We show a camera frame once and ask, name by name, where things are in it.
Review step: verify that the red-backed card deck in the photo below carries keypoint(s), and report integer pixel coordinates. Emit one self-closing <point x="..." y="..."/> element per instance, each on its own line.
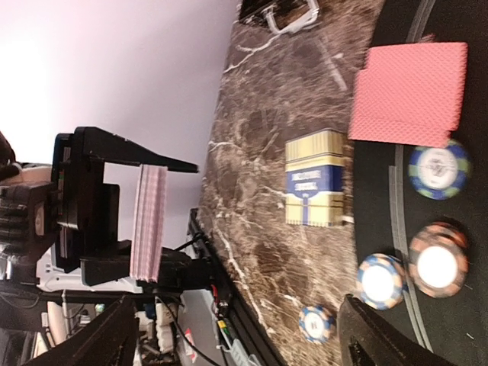
<point x="148" y="226"/>

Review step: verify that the gold card box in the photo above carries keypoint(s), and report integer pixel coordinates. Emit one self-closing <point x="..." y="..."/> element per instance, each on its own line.
<point x="314" y="167"/>

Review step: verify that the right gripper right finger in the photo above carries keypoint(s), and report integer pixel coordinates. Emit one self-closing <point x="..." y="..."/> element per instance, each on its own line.
<point x="367" y="339"/>

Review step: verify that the blue white chip stack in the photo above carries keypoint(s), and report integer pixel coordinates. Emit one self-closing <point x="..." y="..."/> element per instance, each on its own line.
<point x="317" y="324"/>

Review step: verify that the black poker chip case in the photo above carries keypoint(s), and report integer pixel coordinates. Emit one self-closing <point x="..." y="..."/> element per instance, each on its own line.
<point x="280" y="16"/>

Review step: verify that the blue chip mat edge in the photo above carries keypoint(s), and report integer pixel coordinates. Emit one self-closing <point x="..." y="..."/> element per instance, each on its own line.
<point x="381" y="281"/>

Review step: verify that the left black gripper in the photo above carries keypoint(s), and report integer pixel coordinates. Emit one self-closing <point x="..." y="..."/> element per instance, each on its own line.
<point x="88" y="207"/>

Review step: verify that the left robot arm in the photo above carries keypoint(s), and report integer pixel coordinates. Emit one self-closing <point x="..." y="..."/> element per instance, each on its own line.
<point x="29" y="228"/>

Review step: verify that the brown chip mat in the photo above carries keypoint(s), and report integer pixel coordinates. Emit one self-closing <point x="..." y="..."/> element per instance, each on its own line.
<point x="438" y="263"/>

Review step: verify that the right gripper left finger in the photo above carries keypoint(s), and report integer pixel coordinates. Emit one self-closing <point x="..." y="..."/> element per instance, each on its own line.
<point x="109" y="339"/>

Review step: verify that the dealt card player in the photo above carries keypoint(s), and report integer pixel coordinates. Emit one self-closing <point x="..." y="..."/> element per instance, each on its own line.
<point x="410" y="94"/>

